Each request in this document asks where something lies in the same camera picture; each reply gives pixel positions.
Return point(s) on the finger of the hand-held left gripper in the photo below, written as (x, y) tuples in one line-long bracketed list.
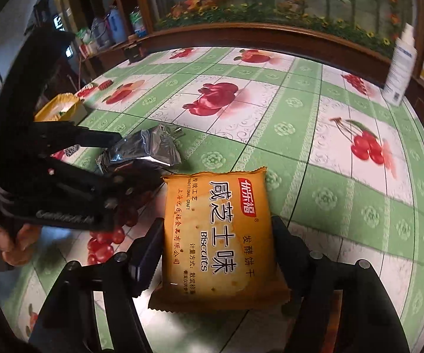
[(75, 138), (120, 191)]

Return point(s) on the fruit-print green tablecloth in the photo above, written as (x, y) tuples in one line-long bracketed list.
[(271, 117)]

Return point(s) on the yellow biscuit packet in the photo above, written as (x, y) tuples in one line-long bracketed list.
[(215, 242)]

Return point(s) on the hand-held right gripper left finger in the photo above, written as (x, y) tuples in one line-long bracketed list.
[(146, 263)]

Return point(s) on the green-label plastic bottle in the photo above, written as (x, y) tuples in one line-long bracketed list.
[(137, 21)]

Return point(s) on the small dark box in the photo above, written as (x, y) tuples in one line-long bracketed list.
[(133, 50)]

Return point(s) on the wooden framed flower display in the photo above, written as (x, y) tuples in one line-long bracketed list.
[(271, 3)]

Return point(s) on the plain silver foil packet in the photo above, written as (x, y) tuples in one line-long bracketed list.
[(142, 150)]

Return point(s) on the yellow cardboard box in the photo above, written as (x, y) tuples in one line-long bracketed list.
[(59, 106)]

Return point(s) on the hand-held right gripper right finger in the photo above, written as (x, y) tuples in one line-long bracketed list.
[(289, 253)]

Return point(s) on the white spray bottle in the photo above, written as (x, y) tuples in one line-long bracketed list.
[(399, 70)]

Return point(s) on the clear plastic bottle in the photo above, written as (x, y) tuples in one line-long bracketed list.
[(99, 33)]

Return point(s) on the blue bottle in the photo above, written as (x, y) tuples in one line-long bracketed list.
[(117, 25)]

